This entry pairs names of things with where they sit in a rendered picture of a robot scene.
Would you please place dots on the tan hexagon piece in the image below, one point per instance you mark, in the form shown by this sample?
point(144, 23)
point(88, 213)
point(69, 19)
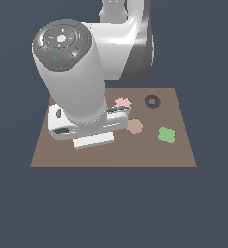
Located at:
point(134, 126)

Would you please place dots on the brown board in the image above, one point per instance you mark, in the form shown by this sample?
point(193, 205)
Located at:
point(118, 151)

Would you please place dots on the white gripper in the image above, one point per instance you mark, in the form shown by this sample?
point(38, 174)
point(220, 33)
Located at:
point(92, 129)

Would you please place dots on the pink star-shaped piece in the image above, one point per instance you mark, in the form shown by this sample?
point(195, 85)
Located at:
point(123, 102)

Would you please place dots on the green clover-shaped piece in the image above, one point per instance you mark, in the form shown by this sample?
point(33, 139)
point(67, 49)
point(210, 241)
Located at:
point(166, 135)

